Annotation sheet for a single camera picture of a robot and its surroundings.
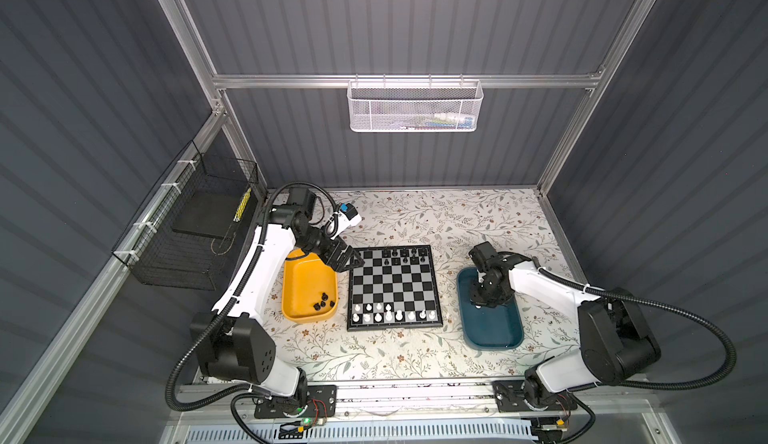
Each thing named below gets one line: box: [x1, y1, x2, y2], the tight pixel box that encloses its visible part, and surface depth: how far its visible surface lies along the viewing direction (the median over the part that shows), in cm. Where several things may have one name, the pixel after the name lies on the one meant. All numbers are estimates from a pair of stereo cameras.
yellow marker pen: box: [233, 187, 253, 223], surface depth 80 cm
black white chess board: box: [347, 245, 443, 332], surface depth 93 cm
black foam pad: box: [172, 189, 247, 239], surface depth 76 cm
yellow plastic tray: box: [282, 249, 339, 323], surface depth 93 cm
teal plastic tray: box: [456, 267, 524, 351], surface depth 86 cm
